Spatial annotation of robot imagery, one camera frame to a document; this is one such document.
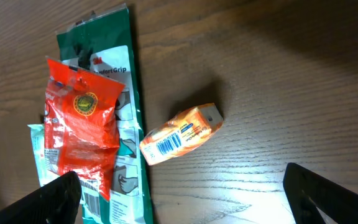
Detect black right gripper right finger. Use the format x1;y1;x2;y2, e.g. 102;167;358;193
283;162;358;223

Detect red Hacks candy bag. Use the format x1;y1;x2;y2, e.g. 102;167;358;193
44;58;125;200

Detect green 3M glove package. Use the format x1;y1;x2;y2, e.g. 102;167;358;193
57;4;154;223

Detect white green small packet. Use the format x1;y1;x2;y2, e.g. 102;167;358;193
27;124;58;187

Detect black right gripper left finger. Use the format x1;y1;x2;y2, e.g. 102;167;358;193
0;171;81;224

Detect orange box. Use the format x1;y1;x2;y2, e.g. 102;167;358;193
139;103;223;166

